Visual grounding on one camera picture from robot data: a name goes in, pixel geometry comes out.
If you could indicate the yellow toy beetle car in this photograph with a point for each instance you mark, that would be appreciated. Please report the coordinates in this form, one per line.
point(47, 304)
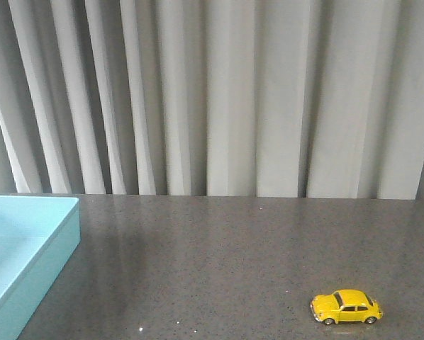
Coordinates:
point(345, 305)

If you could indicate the light blue storage box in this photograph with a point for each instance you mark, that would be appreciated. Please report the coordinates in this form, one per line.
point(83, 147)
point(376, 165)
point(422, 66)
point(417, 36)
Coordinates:
point(38, 234)

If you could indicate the grey pleated curtain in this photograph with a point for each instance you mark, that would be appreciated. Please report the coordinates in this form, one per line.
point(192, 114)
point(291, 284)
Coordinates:
point(293, 99)

